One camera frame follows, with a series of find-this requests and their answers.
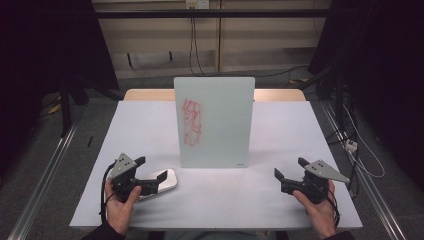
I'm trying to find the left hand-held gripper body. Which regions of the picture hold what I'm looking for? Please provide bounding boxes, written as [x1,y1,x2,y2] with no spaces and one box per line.
[108,152,143,203]

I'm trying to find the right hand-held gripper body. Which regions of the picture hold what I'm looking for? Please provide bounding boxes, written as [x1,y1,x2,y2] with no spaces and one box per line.
[293,159,351,205]

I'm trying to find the white board eraser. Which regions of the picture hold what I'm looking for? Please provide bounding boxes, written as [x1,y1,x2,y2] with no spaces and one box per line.
[138,168,178,202]

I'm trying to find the person's right hand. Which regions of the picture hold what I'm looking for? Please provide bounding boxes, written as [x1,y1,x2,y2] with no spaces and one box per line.
[292,179,338,239]

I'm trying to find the person's left hand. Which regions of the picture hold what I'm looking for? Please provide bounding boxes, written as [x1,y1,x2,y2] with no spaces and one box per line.
[104,178,143,236]

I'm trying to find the white table cover sheet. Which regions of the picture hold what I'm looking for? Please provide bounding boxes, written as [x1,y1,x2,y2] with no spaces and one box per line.
[69,100,364,231]

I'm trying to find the black metal stand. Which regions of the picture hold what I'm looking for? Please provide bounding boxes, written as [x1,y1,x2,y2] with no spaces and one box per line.
[59,79,73,138]

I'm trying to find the pale green glass whiteboard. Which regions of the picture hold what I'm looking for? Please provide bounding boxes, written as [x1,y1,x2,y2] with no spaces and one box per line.
[173,76,256,169]

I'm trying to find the black curtain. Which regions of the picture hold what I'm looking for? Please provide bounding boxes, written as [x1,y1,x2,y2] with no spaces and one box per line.
[308,0,424,191]
[0,0,119,168]

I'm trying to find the black horizontal crossbar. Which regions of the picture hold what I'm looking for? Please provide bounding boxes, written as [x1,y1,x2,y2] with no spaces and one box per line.
[94,9,331,19]

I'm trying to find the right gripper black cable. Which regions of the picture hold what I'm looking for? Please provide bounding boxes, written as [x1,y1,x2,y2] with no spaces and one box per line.
[319,186,341,229]

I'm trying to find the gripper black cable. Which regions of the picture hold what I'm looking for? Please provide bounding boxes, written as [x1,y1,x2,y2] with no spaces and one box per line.
[319,186,341,229]
[98,162,116,224]

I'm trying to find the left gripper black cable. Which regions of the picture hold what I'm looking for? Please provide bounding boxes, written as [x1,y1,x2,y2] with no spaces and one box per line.
[98,162,116,224]

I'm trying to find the metal floor rail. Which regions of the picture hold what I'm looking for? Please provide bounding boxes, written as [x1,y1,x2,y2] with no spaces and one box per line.
[6,123,79,240]
[319,101,408,240]

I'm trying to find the white cable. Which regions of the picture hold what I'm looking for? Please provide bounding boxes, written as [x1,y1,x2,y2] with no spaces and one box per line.
[343,104,386,179]

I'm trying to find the black hanging cables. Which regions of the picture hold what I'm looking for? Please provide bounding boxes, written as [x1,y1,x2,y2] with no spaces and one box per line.
[188,16,208,78]

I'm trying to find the white wall socket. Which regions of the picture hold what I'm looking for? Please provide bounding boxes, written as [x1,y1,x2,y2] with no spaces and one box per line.
[185,0,210,10]

